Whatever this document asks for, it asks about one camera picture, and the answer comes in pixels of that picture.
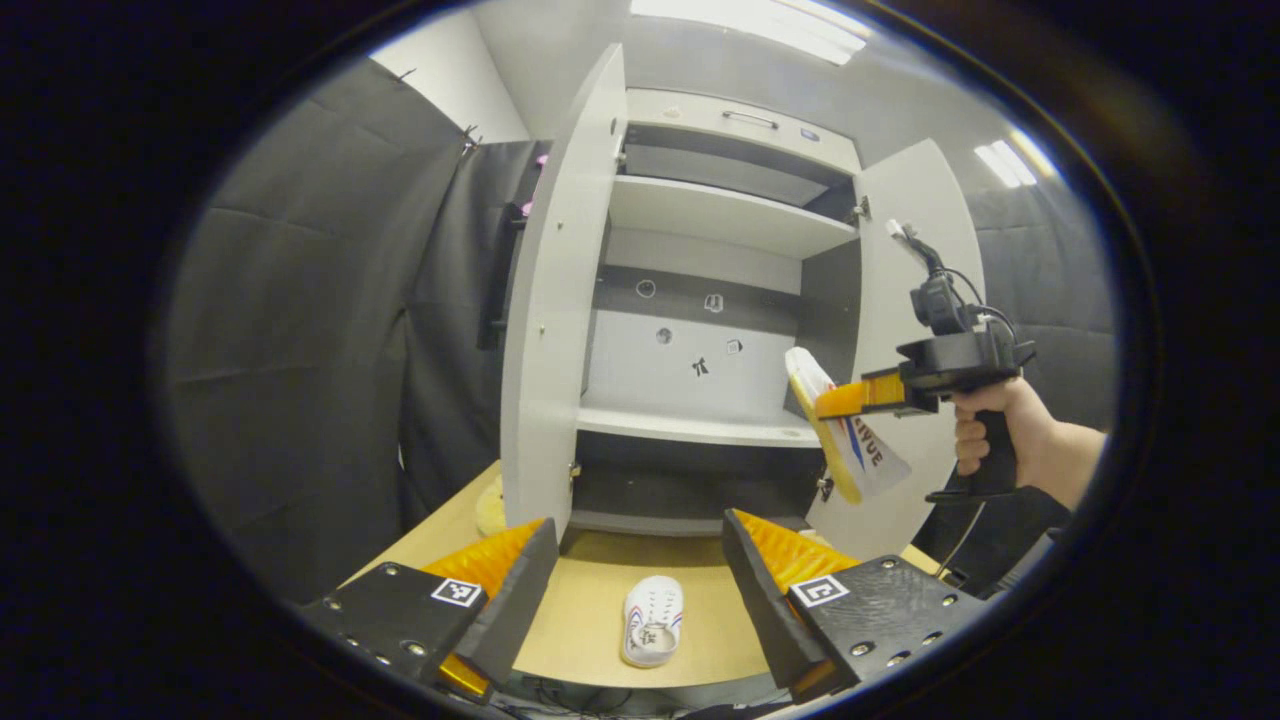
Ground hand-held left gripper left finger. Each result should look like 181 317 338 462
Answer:
300 517 560 703

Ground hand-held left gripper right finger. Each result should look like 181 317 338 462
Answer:
722 508 987 707

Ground white shoe cabinet door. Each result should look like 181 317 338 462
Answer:
805 138 987 562
500 43 629 547

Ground white shoe cabinet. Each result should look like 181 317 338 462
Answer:
570 88 867 537

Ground pale yellow round object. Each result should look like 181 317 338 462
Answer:
475 478 510 539

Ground ceiling light panel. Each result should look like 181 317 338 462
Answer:
975 130 1061 190

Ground black cable white plug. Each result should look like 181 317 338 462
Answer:
885 219 1017 341

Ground black door handle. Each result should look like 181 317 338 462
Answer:
477 200 531 352

